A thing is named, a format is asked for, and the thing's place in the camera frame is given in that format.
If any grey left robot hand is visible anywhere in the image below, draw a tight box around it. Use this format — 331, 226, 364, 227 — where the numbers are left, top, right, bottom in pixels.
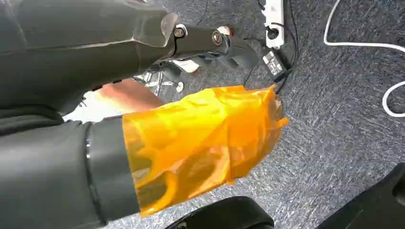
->
0, 0, 289, 229

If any silver chair base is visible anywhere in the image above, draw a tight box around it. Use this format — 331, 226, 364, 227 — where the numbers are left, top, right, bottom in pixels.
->
134, 60, 201, 96

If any black robot left foot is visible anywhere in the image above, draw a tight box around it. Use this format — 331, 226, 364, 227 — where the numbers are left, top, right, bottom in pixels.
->
164, 196, 275, 229

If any black power adapter with label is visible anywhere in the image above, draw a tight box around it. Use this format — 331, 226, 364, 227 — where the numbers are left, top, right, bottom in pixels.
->
261, 47, 294, 83

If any white power strip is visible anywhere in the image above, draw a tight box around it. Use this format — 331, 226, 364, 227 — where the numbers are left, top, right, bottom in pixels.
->
261, 0, 285, 50

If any thin black cable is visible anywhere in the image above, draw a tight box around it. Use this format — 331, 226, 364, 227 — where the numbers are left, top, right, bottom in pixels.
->
195, 0, 210, 27

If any black adapter cable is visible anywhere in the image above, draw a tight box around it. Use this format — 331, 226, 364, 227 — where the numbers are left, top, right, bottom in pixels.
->
270, 0, 299, 95

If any white cable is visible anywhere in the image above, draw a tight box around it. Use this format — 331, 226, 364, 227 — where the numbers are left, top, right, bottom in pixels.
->
323, 0, 405, 118

